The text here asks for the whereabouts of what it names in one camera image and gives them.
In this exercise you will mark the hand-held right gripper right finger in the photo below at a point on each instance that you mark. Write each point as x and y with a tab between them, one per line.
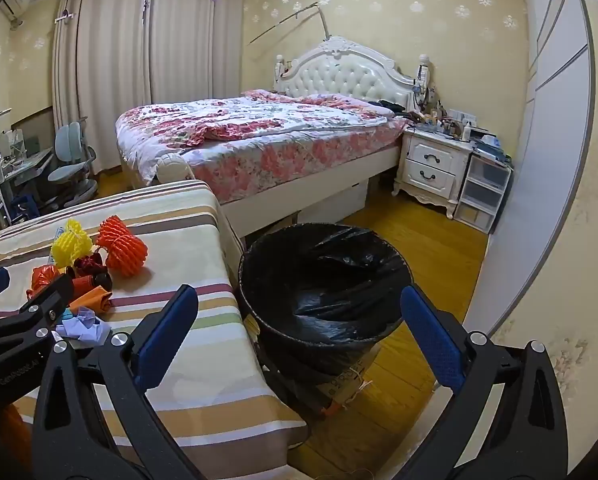
431	340

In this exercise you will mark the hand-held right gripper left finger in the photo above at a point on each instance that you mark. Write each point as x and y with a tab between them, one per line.
169	330

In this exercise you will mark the small bottle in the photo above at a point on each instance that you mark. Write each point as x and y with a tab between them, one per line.
89	284

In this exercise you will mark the clear blue-printed plastic wrapper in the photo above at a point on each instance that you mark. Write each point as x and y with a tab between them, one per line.
56	250

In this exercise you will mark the yellow foam fruit net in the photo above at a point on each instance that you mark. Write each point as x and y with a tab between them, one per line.
71	245

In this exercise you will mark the orange foam fruit net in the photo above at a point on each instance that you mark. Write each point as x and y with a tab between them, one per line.
126	255

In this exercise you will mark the trash bin with black bag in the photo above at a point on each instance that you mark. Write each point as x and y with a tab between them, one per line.
324	300

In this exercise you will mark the blue stool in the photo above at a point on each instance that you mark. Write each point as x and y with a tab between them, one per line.
25	209

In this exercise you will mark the cardboard box under bin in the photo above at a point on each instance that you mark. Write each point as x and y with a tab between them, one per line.
344	380

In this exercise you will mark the grey desk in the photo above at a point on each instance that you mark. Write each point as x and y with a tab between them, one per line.
29	165

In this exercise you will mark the grey-blue office chair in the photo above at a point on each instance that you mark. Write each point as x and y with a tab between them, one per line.
69	140

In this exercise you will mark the plastic drawer unit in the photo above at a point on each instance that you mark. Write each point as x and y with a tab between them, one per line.
484	185

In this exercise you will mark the brown wooden board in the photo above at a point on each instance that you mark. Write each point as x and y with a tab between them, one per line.
34	122

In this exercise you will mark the white storage box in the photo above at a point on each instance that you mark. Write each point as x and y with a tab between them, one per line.
334	202

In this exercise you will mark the white nightstand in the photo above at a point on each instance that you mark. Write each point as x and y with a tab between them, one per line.
429	160

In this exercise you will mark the white wardrobe door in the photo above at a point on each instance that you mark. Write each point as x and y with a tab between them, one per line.
539	160

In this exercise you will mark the beige curtain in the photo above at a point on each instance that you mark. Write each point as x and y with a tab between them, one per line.
199	35
104	85

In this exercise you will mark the pile of bedside clutter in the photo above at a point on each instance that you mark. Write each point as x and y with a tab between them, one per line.
444	122

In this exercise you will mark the floral quilt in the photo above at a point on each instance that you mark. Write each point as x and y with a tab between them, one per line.
254	125

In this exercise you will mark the black cloth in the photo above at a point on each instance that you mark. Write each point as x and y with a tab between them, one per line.
386	106

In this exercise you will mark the white tufted bed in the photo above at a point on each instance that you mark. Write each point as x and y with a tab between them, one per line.
339	72

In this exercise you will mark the white wall socket strip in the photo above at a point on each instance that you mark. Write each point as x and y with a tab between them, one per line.
461	116

